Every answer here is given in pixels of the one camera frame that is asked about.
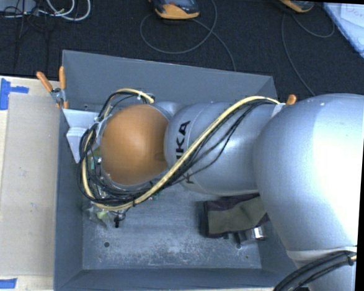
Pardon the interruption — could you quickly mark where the pale flat board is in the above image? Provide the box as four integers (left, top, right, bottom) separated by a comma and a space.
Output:
0, 91, 67, 282

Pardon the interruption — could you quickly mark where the black cylinder on white bracket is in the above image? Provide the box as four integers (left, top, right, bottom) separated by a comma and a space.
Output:
113, 210, 128, 229

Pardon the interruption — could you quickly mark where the dark maroon and olive cloth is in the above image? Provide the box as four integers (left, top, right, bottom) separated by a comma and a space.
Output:
200, 190, 273, 244

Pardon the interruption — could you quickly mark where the grey metal bin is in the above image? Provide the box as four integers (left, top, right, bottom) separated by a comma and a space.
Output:
45, 49, 313, 291

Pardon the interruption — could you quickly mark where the clear plastic packet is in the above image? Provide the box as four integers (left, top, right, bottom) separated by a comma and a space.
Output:
81, 197, 120, 230

